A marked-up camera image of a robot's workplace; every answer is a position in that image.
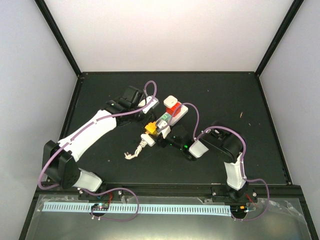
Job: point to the red cube socket adapter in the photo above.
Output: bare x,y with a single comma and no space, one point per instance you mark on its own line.
175,110

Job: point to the white charger block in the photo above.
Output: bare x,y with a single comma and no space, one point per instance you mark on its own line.
170,101

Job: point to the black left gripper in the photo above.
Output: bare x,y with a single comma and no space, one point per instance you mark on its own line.
146,120

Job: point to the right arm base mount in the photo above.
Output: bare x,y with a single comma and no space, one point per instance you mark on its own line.
225,194

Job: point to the white power strip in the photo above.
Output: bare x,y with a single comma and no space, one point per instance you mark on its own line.
150,140

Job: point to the white slotted cable duct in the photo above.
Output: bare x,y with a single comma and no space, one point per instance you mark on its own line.
121,208

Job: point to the green plug adapter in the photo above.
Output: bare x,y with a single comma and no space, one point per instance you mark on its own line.
166,117

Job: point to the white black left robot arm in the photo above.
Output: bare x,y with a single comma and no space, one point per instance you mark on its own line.
61,157

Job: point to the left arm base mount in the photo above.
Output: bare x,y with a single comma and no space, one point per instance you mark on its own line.
104,192

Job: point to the yellow cube socket adapter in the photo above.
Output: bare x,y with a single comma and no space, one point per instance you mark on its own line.
151,129

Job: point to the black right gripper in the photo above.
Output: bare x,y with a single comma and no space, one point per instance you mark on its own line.
161,142

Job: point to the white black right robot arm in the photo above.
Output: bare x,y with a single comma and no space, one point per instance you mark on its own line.
227,146

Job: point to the black front frame rail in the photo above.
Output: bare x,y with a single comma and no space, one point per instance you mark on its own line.
186,190

